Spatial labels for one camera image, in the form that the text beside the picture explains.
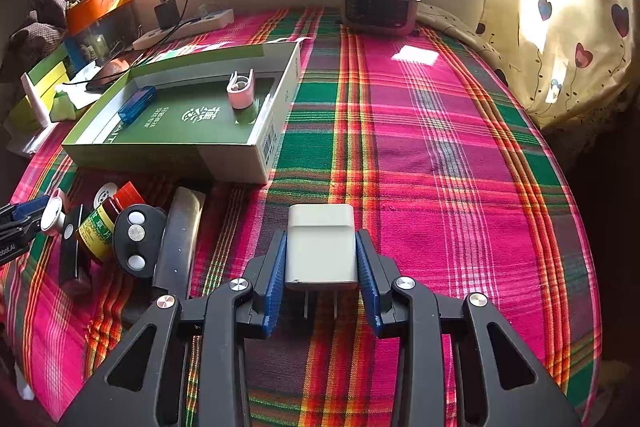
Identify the orange box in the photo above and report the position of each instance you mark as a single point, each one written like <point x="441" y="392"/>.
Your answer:
<point x="95" y="7"/>

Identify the white power strip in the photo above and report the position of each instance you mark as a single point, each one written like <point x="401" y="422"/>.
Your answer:
<point x="200" y="24"/>

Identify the red plastic piece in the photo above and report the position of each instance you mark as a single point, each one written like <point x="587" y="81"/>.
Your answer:
<point x="128" y="197"/>

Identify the silver metal blade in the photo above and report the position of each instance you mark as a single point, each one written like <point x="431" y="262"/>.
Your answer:
<point x="180" y="232"/>

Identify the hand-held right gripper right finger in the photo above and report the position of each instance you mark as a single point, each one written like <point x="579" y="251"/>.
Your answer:
<point x="369" y="292"/>

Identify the glass tank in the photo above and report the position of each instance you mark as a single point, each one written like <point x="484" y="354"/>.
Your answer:
<point x="107" y="32"/>

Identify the heart print curtain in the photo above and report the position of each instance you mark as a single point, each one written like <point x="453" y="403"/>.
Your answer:
<point x="550" y="7"/>

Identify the white paper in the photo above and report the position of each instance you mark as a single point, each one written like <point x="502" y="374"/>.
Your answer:
<point x="75" y="89"/>

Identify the green cardboard box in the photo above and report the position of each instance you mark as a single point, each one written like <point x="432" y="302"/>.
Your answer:
<point x="190" y="132"/>

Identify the white tube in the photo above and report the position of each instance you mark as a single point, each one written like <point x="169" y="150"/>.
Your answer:
<point x="37" y="104"/>

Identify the white charger plug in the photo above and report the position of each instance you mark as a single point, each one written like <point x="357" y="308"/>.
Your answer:
<point x="320" y="247"/>

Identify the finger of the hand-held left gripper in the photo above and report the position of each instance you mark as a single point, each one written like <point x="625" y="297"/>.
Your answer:
<point x="30" y="211"/>

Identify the cream dotted cloth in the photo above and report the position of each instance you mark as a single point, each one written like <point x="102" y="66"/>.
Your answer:
<point x="460" y="37"/>

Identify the black smartphone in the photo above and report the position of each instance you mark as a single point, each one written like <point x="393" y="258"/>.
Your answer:
<point x="107" y="74"/>

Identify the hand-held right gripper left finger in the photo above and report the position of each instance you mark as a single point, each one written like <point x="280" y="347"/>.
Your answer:
<point x="274" y="287"/>

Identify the round silver metal gadget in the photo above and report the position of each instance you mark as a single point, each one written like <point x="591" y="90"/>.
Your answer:
<point x="52" y="214"/>

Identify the yellow green box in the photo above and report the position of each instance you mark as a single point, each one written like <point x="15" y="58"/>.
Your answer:
<point x="47" y="74"/>

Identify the plaid blanket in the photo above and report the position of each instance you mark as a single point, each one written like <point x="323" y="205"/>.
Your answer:
<point x="425" y="157"/>

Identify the blue USB stick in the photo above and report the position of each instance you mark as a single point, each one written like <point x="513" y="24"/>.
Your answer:
<point x="136" y="104"/>

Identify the brown bottle yellow label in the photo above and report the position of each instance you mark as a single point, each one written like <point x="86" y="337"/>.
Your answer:
<point x="95" y="232"/>

